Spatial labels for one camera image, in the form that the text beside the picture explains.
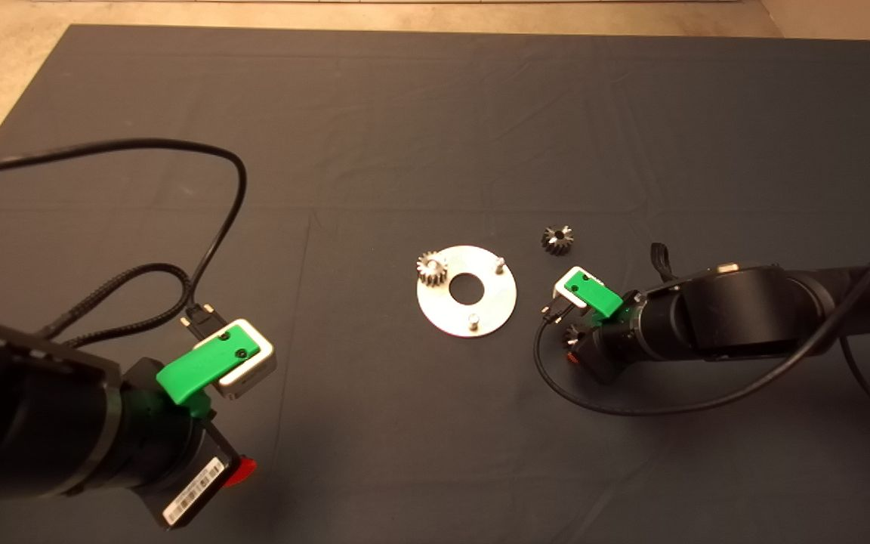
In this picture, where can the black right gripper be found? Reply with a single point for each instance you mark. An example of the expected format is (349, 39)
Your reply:
(620, 344)

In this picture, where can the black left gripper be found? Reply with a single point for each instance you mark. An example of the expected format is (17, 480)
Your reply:
(171, 453)

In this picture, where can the small steel planetary gear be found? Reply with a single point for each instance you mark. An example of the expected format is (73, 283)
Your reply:
(575, 335)
(427, 270)
(554, 244)

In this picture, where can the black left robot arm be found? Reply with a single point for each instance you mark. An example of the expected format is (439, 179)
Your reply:
(20, 415)

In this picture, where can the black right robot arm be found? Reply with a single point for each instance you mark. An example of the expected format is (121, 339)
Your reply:
(745, 310)

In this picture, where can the round metal carrier plate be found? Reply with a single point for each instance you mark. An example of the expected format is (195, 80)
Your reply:
(492, 302)

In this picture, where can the dark grey table cloth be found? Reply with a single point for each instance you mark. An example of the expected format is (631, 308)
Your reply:
(435, 113)

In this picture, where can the right green camera mount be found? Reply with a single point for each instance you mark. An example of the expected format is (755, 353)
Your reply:
(593, 296)

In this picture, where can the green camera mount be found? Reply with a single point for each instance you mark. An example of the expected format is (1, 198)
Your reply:
(593, 296)
(193, 370)

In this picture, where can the right silver camera box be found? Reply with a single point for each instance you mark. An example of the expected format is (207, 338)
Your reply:
(565, 291)

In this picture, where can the silver camera box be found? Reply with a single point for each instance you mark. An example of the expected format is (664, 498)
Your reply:
(251, 374)
(565, 291)

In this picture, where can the left silver camera box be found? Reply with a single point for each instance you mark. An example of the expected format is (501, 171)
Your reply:
(251, 374)

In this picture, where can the left green camera mount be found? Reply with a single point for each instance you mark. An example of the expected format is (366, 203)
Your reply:
(193, 370)

